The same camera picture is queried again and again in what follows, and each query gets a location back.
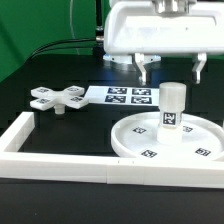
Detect white round table top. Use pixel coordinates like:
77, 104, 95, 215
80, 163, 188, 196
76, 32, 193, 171
111, 112, 224, 161

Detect white U-shaped fence frame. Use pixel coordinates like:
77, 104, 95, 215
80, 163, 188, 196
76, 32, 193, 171
0, 112, 224, 188

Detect black vertical pole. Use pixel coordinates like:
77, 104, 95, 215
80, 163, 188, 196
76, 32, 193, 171
93, 0, 104, 57

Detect white marker tag sheet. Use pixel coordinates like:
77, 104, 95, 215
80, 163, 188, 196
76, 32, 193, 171
85, 86, 159, 106

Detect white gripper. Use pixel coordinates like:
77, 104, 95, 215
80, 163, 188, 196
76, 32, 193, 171
104, 0, 224, 84

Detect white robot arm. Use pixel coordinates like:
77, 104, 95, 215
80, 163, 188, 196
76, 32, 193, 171
104, 0, 224, 83

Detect black cables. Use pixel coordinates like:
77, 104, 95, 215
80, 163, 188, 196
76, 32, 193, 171
25, 37, 108, 63

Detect white cross-shaped table base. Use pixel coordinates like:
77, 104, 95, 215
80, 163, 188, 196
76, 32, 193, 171
30, 86, 89, 115

